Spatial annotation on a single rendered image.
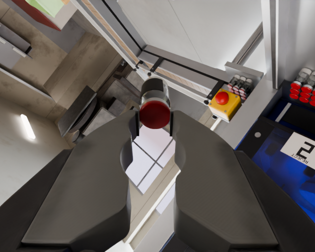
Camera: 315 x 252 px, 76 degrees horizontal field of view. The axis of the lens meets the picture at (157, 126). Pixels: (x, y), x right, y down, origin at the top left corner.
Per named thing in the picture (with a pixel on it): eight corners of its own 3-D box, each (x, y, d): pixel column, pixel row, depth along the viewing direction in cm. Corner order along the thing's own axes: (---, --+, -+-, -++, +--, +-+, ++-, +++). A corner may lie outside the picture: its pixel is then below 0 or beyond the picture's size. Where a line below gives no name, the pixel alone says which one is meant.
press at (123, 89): (145, 67, 530) (87, 143, 523) (115, 33, 444) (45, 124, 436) (178, 81, 445) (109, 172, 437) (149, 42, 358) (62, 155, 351)
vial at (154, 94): (168, 75, 16) (172, 99, 13) (167, 100, 17) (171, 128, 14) (141, 75, 16) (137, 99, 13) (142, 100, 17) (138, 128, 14)
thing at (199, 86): (270, 85, 68) (242, 122, 67) (271, 106, 80) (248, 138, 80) (146, 42, 110) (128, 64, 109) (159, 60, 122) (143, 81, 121)
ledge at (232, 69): (266, 95, 72) (262, 100, 72) (234, 83, 80) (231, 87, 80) (264, 72, 61) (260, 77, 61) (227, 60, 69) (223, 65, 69)
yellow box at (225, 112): (243, 106, 67) (230, 124, 67) (224, 98, 71) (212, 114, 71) (240, 95, 61) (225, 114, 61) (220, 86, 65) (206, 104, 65)
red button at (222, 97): (232, 99, 63) (225, 109, 62) (222, 94, 65) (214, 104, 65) (230, 92, 60) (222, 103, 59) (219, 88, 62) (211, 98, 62)
